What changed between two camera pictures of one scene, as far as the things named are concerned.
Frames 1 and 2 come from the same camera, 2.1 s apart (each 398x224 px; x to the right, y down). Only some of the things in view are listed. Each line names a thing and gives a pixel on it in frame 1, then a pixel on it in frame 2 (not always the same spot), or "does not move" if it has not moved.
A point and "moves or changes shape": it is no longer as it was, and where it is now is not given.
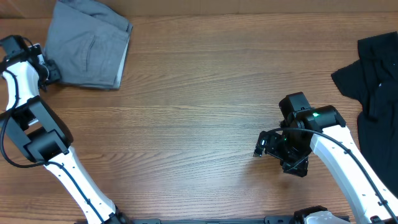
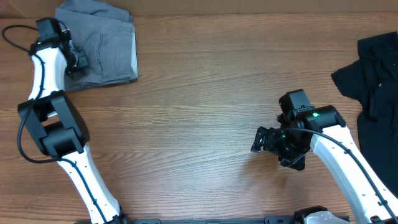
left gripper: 56,75 -> 83,61
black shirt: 372,81 does not move
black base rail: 267,219 does not move
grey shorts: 87,43 moves or changes shape
